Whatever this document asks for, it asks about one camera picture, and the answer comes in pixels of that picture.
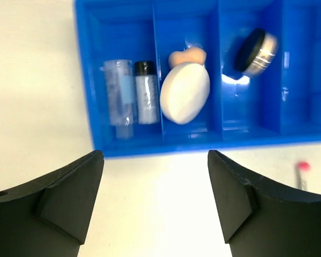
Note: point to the small bottle black cap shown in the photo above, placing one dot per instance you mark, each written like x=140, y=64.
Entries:
x=146, y=92

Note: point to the clear small bottle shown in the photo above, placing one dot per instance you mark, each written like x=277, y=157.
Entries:
x=120, y=88

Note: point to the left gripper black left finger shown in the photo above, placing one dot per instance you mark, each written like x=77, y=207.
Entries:
x=50, y=215

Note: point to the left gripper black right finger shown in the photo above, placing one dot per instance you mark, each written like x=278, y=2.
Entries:
x=262, y=217

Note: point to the blue plastic divided tray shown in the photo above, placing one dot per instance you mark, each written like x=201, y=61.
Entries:
x=282, y=105

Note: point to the round beige powder puff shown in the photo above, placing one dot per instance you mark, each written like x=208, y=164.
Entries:
x=184, y=92

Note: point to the beige makeup sponge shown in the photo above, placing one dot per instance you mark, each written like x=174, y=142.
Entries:
x=192, y=54

